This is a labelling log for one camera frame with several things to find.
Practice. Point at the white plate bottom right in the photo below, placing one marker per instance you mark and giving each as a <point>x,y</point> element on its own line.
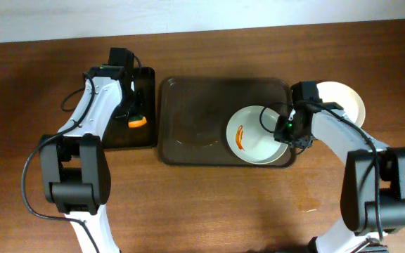
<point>249,141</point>

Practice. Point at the orange green scrub sponge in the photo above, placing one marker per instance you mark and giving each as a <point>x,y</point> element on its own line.
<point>137,121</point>

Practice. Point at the white plate top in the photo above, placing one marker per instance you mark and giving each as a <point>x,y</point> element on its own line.
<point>346,97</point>

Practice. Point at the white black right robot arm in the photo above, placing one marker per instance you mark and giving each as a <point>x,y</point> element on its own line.
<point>372,201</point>

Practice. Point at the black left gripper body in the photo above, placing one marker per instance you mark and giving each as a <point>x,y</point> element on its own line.
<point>132,107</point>

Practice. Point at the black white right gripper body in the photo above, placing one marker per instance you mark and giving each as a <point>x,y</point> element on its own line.
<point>290,135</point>

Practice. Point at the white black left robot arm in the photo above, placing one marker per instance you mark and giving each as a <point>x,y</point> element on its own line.
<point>74,168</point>

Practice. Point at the brown serving tray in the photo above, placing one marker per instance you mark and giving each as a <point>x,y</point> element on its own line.
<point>195,111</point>

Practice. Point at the black water tray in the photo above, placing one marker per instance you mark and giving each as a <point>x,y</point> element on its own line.
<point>118,135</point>

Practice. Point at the white plate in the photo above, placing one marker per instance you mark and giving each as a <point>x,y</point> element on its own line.
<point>249,141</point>
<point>346,97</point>

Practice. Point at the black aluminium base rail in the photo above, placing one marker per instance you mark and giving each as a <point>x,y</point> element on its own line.
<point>370,246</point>

